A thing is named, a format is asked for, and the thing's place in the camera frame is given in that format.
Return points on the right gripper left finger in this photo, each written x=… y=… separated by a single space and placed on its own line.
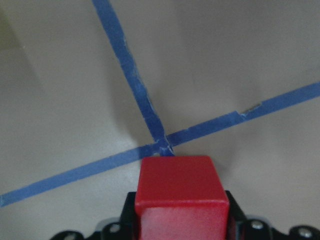
x=129 y=221

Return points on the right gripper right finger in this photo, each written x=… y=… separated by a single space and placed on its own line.
x=236 y=220

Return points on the red wooden block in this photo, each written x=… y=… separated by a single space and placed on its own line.
x=180 y=198

